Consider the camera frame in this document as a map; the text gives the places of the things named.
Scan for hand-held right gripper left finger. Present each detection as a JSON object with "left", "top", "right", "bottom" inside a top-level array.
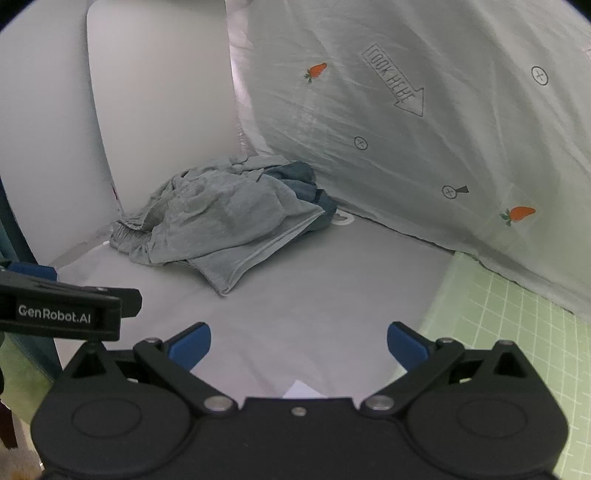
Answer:
[{"left": 65, "top": 322, "right": 238, "bottom": 418}]

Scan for green checked mat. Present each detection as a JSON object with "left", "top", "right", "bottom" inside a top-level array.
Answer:
[{"left": 0, "top": 251, "right": 591, "bottom": 480}]

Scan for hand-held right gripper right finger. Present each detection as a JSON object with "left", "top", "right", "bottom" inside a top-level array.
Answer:
[{"left": 360, "top": 322, "right": 536, "bottom": 418}]

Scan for white paper scrap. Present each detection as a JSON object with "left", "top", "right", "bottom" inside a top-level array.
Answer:
[{"left": 285, "top": 380, "right": 328, "bottom": 400}]

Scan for beige fluffy cloth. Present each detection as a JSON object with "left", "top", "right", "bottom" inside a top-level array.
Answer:
[{"left": 0, "top": 440, "right": 43, "bottom": 480}]

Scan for light grey t-shirt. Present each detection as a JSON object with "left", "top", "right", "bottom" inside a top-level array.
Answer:
[
  {"left": 110, "top": 154, "right": 326, "bottom": 296},
  {"left": 46, "top": 203, "right": 457, "bottom": 401}
]

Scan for white carrot print blanket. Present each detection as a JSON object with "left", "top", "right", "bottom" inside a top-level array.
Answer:
[{"left": 224, "top": 0, "right": 591, "bottom": 317}]

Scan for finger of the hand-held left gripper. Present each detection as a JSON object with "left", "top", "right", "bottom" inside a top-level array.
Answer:
[
  {"left": 0, "top": 260, "right": 59, "bottom": 283},
  {"left": 0, "top": 271, "right": 142, "bottom": 320}
]

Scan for blue-grey garment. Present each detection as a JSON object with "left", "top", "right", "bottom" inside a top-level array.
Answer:
[{"left": 262, "top": 161, "right": 338, "bottom": 232}]

